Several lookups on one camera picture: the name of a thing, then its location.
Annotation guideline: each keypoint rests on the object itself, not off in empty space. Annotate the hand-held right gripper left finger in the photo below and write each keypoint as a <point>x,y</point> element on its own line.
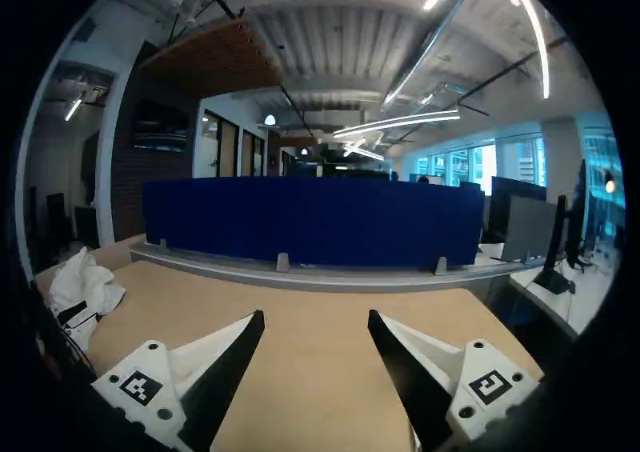
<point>150,372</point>

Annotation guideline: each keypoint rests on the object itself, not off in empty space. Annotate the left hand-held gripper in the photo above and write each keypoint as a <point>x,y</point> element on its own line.
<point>55,337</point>

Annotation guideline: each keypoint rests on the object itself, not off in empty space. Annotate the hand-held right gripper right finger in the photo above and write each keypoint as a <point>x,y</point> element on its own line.
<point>480,379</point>

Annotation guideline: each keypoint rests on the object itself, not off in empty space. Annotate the heap of white towels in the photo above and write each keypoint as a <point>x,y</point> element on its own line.
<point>82,279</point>

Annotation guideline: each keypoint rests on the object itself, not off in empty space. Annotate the white office desk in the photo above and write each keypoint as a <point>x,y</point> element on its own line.
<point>575,297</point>

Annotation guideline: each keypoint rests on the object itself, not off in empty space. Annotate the grey-backed computer monitor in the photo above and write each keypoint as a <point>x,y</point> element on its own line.
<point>527,229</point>

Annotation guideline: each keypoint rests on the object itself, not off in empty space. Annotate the black monitor on stand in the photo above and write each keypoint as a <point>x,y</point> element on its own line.
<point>562,237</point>

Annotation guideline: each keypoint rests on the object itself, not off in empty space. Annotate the black computer monitor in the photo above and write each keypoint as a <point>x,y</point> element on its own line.
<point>505,197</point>

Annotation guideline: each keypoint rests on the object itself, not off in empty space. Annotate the blue desk screen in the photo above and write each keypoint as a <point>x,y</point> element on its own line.
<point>320,222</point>

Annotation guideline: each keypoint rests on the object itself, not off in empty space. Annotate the wall-mounted black screen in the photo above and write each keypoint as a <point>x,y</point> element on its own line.
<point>160,127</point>

